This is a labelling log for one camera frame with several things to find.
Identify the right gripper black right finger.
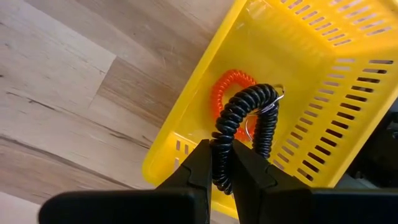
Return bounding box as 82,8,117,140
231,139,398,224

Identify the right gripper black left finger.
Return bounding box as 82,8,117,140
39,139,213,224

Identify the yellow plastic basket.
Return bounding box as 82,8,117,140
142,0,398,220

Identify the black elastic ring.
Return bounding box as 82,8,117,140
210,83,285,196

